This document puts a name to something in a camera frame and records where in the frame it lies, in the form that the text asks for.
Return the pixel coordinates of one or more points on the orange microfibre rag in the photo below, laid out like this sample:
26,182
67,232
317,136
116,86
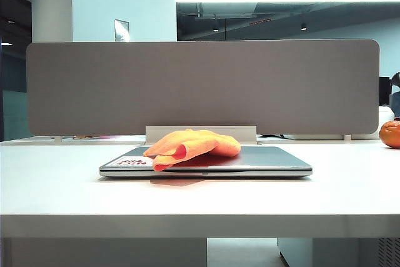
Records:
200,143

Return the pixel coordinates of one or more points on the silver laptop with sticker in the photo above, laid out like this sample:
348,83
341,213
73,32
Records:
268,160

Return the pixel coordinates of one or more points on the grey fabric desk divider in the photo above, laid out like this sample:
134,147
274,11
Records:
203,88

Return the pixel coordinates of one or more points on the black monitor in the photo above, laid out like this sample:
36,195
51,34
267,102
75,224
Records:
385,90

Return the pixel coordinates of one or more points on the orange round fruit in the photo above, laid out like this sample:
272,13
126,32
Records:
390,134

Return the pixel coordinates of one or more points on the framed wall poster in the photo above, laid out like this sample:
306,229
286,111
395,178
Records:
121,30

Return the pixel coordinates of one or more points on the silver divider bracket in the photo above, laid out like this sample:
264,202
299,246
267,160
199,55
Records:
57,139
347,137

